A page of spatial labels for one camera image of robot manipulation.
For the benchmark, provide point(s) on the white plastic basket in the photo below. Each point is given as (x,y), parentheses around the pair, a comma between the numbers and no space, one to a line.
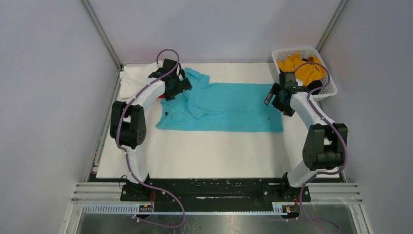
(328,89)

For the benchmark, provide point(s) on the left table edge rail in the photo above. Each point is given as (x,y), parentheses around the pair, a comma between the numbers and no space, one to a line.
(101,137)

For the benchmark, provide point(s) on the yellow t-shirt in basket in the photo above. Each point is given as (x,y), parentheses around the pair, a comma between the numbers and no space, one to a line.
(304,71)

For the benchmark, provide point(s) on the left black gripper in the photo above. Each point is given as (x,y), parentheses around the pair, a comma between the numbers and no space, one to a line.
(183,86)

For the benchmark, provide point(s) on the white folded t-shirt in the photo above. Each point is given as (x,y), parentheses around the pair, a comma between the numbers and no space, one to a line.
(134,77)

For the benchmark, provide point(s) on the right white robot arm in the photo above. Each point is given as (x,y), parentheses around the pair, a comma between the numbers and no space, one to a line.
(325,150)

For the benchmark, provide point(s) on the white slotted cable duct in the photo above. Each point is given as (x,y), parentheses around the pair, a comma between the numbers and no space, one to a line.
(145,209)

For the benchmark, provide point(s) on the right table edge rail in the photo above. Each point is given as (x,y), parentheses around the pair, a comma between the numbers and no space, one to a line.
(346,115)

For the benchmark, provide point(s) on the turquoise t-shirt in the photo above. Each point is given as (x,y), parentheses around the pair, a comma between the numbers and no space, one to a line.
(224,107)

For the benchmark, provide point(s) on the left corner aluminium post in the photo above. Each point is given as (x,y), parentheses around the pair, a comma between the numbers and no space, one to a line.
(101,32)

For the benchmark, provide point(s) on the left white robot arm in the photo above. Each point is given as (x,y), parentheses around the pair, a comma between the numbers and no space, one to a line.
(128,124)

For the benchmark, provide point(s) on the corner aluminium post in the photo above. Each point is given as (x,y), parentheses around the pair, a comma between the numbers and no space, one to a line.
(101,32)
(332,22)

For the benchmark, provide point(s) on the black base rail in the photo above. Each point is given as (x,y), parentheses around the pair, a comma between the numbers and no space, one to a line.
(235,194)

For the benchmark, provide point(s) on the table edge rail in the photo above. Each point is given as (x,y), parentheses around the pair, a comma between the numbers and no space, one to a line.
(101,137)
(346,115)

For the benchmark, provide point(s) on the right corner aluminium post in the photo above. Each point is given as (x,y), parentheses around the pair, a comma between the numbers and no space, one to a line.
(332,22)

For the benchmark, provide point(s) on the black t-shirt in basket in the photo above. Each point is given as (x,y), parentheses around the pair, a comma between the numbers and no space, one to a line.
(316,84)

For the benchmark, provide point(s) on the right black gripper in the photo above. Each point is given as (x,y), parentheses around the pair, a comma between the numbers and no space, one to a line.
(287,110)

